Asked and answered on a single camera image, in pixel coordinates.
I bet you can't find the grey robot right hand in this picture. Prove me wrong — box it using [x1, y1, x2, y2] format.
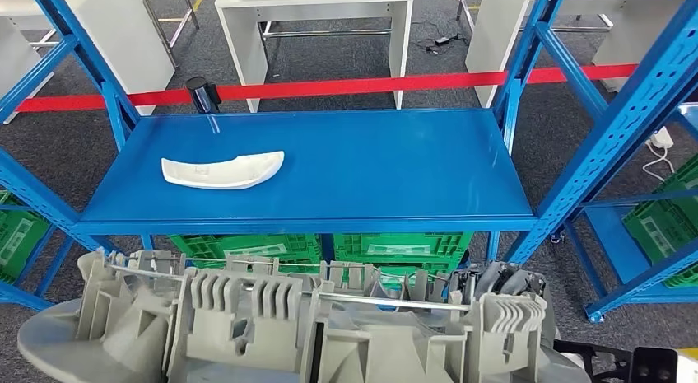
[454, 259, 558, 344]

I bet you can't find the grey plastic hubcap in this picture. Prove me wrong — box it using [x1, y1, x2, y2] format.
[16, 248, 593, 383]

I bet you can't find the white mirror cover part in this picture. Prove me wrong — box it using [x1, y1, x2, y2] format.
[161, 150, 286, 191]

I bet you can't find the white power strip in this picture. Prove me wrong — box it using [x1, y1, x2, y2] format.
[651, 126, 677, 150]

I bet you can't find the red barrier belt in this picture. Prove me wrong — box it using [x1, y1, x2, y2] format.
[15, 63, 639, 114]

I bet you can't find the black stanchion belt head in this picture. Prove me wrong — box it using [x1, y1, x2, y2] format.
[185, 76, 222, 115]

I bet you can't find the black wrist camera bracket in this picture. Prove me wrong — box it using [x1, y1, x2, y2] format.
[553, 339, 639, 379]

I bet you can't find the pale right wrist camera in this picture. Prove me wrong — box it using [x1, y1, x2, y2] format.
[630, 344, 698, 383]

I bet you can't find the white power cable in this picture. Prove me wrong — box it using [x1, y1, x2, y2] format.
[642, 146, 677, 184]

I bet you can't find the black power adapter with cable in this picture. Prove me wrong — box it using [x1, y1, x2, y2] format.
[412, 20, 470, 57]

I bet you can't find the chrome steel table frame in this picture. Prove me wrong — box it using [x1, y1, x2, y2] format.
[455, 0, 615, 35]
[30, 0, 200, 71]

